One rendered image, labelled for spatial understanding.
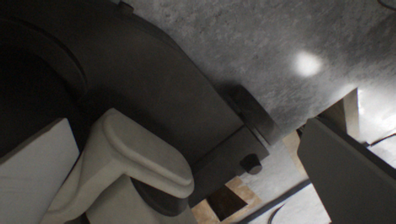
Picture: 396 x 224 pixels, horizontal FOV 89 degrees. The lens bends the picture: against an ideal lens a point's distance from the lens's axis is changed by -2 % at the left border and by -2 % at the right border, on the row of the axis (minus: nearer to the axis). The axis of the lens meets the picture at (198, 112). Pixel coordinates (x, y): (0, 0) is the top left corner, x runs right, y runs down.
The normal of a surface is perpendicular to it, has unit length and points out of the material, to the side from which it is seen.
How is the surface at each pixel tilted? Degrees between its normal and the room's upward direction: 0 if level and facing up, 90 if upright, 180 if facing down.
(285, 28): 0
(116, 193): 62
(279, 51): 0
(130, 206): 49
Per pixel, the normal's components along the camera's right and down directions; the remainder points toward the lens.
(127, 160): 0.76, -0.63
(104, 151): -0.34, -0.16
